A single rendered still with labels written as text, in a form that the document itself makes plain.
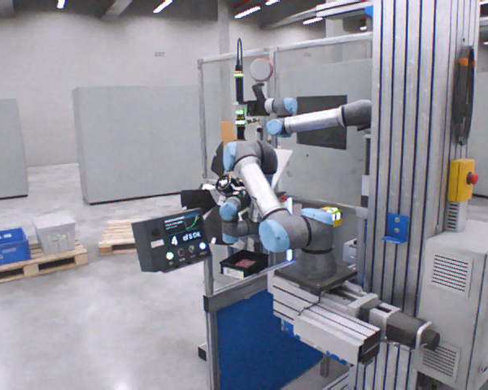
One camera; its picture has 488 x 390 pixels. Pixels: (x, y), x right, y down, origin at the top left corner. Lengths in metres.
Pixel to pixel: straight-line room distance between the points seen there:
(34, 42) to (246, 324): 12.89
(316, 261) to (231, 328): 0.64
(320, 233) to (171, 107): 6.50
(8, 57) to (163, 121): 7.44
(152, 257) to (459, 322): 1.03
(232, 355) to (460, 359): 1.03
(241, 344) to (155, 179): 5.98
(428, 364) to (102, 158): 6.67
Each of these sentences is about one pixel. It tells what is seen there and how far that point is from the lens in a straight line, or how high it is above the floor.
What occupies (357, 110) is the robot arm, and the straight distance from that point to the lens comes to 1.85.
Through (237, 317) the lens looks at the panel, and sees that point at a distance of 1.97.
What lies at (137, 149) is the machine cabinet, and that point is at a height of 0.91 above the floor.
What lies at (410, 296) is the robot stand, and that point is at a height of 1.00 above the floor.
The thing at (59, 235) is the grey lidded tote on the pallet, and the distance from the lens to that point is 4.77.
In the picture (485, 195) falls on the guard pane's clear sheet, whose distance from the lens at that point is 2.36.
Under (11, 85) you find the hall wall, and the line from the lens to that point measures 14.10.
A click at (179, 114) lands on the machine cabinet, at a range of 7.82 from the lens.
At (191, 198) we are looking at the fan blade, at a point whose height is 1.10.
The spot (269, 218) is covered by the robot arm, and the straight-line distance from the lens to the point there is 1.43.
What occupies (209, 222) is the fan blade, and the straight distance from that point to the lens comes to 2.26.
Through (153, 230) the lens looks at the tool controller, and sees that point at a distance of 1.50.
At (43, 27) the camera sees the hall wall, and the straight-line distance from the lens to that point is 14.31.
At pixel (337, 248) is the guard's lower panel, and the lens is 2.84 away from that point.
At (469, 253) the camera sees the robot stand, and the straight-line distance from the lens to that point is 1.33.
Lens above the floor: 1.65
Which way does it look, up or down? 13 degrees down
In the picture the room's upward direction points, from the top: 2 degrees counter-clockwise
